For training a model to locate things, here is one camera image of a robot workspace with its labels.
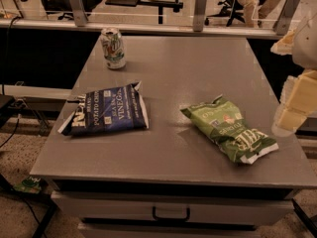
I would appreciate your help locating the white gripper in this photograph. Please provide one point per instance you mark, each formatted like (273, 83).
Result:
(306, 45)

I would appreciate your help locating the green jalapeno chip bag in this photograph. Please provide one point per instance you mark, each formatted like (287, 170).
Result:
(222, 122)

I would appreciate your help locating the blue sea salt vinegar chip bag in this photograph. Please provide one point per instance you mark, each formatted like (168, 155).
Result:
(107, 111)

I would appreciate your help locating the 7up soda can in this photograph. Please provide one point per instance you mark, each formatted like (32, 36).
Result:
(113, 48)

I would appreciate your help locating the metal railing with glass panels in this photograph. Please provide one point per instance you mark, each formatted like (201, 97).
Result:
(189, 21)

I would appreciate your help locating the black office chair right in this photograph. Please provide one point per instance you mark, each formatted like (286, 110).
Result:
(231, 9)

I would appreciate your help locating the grey drawer cabinet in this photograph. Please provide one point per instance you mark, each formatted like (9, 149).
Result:
(122, 215)

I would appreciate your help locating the green packet on floor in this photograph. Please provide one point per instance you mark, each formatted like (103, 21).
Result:
(29, 185)

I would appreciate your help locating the black drawer handle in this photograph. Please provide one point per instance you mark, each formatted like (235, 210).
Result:
(171, 214)

